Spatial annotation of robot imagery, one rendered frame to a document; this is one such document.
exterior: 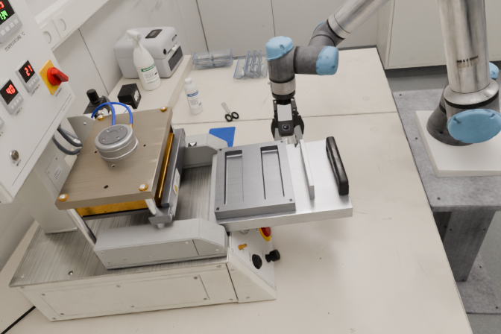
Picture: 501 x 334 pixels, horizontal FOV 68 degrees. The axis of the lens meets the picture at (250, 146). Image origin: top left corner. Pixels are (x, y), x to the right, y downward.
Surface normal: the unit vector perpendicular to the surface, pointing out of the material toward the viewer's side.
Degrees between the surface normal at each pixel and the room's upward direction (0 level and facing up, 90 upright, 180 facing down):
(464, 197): 0
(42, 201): 90
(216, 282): 90
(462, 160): 4
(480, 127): 98
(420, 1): 90
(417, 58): 90
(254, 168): 0
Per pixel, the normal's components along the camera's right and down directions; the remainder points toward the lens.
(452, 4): -0.65, 0.64
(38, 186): 0.04, 0.64
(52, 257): -0.14, -0.76
